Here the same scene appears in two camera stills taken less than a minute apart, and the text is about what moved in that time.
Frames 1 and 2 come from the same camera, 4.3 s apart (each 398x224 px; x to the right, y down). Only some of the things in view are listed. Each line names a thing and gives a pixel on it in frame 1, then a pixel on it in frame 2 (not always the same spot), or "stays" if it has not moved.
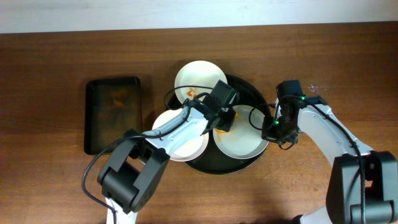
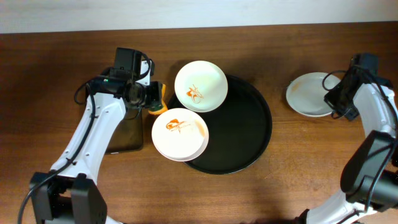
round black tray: x=211 y=162 stays
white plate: x=197 y=73 stays
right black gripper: x=277 y=135 to x=342 y=101
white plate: x=244 y=140 to x=305 y=94
